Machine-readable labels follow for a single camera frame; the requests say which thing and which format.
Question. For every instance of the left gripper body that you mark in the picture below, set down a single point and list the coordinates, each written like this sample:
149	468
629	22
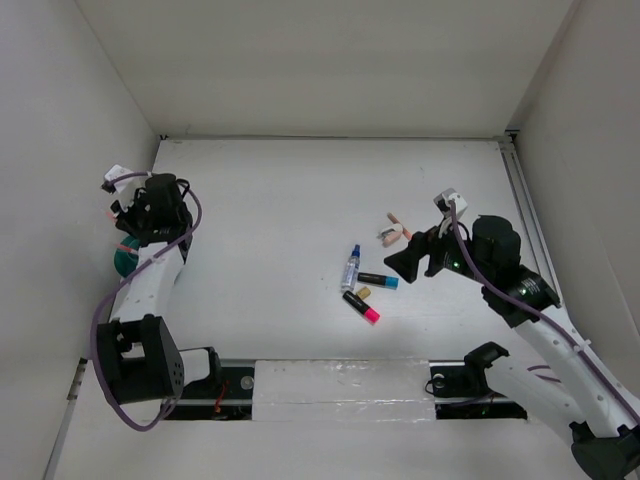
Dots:
137	214

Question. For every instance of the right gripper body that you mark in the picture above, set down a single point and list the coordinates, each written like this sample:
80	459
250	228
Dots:
443	252

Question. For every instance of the red slim highlighter pen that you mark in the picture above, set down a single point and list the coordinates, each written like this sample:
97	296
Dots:
127	248

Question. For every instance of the clear bottle blue cap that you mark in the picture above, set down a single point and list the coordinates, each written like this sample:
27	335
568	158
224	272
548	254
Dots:
351	270

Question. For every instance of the pink slim highlighter pen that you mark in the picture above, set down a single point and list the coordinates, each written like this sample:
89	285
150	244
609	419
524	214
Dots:
112	216

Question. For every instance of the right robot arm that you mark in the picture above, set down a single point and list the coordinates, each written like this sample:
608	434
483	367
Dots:
589	408

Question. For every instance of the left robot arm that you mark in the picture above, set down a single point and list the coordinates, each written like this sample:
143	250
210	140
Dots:
136	353

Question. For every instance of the black highlighter blue cap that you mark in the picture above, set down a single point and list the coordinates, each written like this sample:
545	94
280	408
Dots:
379	280

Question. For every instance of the teal round organizer container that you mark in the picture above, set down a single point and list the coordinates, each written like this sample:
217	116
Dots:
125	263

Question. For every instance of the black highlighter pink cap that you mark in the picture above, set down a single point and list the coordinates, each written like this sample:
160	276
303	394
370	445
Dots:
361	307

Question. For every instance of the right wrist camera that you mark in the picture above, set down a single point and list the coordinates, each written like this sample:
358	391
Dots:
449	200

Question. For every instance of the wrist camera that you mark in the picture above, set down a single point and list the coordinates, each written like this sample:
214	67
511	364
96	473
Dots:
116	179
449	200

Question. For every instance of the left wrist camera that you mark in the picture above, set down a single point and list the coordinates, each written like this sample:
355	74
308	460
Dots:
116	179

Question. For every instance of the aluminium rail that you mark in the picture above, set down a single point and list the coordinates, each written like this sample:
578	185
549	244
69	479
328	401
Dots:
529	219

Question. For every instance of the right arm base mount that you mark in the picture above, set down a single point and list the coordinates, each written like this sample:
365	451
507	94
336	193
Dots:
461	392

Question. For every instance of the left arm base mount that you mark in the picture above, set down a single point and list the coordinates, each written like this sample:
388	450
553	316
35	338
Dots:
215	389

